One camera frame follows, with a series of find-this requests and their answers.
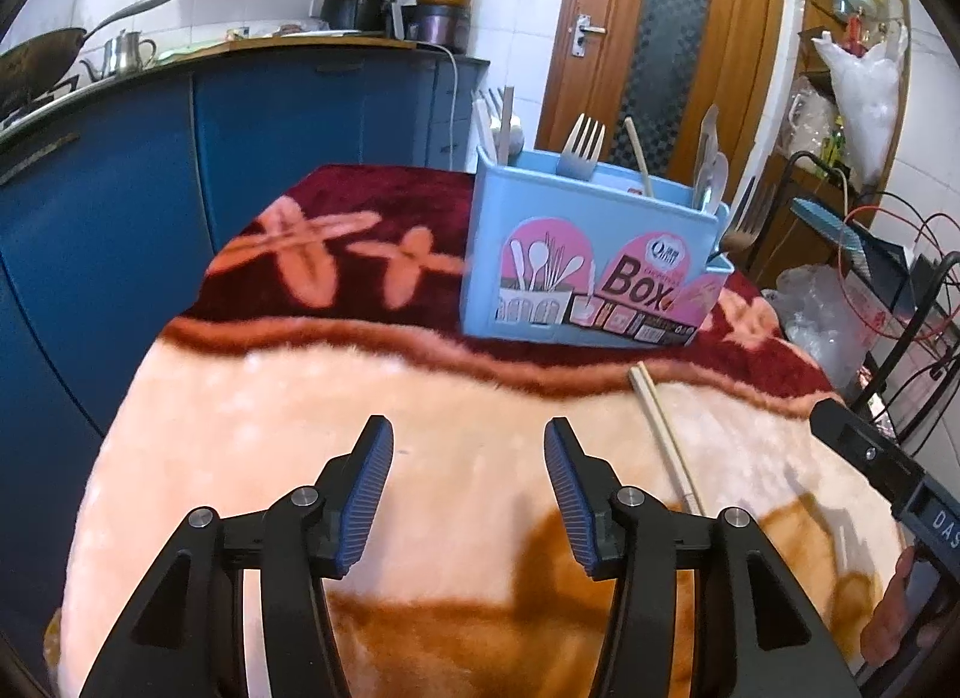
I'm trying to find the steel kettle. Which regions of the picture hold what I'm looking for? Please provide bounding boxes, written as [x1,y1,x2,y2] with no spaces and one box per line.
[79,29,158,80]

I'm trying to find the person's right hand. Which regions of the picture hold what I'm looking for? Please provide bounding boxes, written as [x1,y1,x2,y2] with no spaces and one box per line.
[859,544,929,667]

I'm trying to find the crumpled clear plastic bag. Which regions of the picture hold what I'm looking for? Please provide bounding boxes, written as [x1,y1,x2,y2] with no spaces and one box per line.
[761,263,863,399]

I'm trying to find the black metal rack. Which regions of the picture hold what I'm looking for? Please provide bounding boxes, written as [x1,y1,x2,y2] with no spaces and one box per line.
[750,151,960,459]

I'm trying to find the black air fryer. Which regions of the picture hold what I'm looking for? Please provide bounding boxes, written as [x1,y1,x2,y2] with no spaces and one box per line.
[321,0,402,40]

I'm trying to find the wooden chopstick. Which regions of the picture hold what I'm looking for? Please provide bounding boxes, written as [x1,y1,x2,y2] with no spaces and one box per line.
[628,360,706,518]
[624,117,655,198]

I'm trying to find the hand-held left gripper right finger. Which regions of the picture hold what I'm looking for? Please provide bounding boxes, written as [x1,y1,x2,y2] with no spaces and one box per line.
[544,417,863,698]

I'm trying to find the grey spoon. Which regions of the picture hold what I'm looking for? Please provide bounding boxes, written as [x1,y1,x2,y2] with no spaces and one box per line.
[709,152,731,213]

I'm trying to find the silver door handle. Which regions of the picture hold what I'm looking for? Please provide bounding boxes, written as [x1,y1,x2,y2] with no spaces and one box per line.
[570,12,607,58]

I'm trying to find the steel fork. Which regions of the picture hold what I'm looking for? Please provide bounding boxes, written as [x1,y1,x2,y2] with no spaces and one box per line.
[556,113,607,180]
[718,177,779,266]

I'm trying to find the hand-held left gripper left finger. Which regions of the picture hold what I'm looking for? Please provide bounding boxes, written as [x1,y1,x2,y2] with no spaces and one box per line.
[79,414,396,698]

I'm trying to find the stacked cooking pots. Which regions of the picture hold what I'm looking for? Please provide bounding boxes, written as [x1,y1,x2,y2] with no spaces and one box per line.
[401,2,473,49]

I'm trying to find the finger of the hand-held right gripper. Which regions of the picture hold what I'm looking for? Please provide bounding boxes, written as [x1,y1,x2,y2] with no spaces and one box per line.
[808,398,927,513]

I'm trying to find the printed plush blanket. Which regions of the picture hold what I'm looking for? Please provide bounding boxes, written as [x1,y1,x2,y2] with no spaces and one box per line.
[45,164,912,698]

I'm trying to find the blue ribbed panel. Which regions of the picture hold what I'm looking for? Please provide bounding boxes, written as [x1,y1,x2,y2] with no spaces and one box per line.
[791,195,863,257]

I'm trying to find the white power cable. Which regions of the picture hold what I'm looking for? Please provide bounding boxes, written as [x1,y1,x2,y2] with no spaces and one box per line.
[431,42,460,167]

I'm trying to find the white hanging plastic bag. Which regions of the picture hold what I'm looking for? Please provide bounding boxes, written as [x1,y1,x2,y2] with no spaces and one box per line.
[814,23,908,189]

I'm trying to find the cream plastic knife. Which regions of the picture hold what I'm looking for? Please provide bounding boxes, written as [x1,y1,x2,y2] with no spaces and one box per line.
[472,94,497,166]

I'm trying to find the black wok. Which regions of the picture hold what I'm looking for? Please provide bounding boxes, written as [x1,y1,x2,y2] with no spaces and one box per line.
[0,0,185,118]

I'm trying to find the blue kitchen cabinet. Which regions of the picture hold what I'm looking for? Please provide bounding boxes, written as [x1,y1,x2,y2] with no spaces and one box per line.
[0,38,492,669]

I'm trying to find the blue plastic utensil box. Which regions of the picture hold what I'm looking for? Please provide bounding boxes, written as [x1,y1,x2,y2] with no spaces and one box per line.
[459,147,737,348]

